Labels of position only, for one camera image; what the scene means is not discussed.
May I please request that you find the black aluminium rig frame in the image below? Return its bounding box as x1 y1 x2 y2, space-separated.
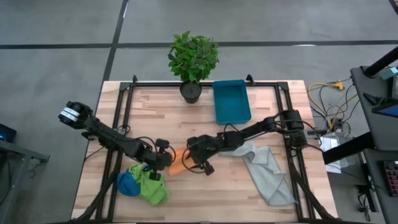
70 74 341 223

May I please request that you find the white paper sheet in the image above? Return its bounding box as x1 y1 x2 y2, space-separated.
319 133 355 174

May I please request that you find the black pole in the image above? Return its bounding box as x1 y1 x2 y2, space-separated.
363 45 398 78

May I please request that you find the blue microfiber towel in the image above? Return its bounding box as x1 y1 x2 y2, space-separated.
116 169 141 197

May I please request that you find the black device with blue light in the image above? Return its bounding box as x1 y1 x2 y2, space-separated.
0 123 17 143

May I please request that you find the grey metal shelf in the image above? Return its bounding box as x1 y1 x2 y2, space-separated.
0 139 50 224

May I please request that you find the yellow cable with plug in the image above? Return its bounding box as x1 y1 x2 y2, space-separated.
307 80 358 131

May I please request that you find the orange microfiber towel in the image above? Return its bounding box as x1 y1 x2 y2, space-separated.
167 147 200 177

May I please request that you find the green potted plant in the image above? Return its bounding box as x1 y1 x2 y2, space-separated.
167 30 220 104

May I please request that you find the green microfiber towel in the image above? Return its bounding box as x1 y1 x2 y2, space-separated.
128 164 170 207

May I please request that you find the tablet with blue screen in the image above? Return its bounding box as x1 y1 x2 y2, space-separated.
371 104 398 118

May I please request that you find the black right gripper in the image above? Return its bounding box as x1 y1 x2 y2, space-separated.
186 134 220 177

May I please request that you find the black desk crossbar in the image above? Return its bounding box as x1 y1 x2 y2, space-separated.
322 132 376 165

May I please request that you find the dark grey desk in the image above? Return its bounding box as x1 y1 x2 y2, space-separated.
362 148 398 224

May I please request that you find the teal plastic bin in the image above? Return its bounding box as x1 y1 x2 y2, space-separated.
212 79 252 126

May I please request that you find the black desk stand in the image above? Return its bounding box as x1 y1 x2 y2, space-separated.
363 92 386 106

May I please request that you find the grey microfiber towel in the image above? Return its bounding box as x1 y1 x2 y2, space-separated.
219 141 298 207

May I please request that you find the black keyboard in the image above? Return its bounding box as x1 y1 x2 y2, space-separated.
382 160 398 197

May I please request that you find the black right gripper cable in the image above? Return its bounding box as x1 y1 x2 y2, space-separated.
181 146 208 174

